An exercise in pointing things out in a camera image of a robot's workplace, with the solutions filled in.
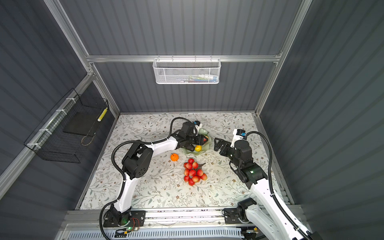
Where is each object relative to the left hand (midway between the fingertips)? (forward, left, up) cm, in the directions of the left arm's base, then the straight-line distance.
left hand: (206, 138), depth 96 cm
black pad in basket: (-2, +64, +22) cm, 68 cm away
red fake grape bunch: (-22, +10, -1) cm, 24 cm away
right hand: (-14, -6, +16) cm, 22 cm away
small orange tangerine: (-10, +21, -4) cm, 23 cm away
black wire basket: (-7, +72, +20) cm, 75 cm away
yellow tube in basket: (+5, +58, +20) cm, 62 cm away
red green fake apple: (-3, +1, +3) cm, 5 cm away
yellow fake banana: (-5, +6, -4) cm, 8 cm away
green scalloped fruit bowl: (-5, +1, -2) cm, 6 cm away
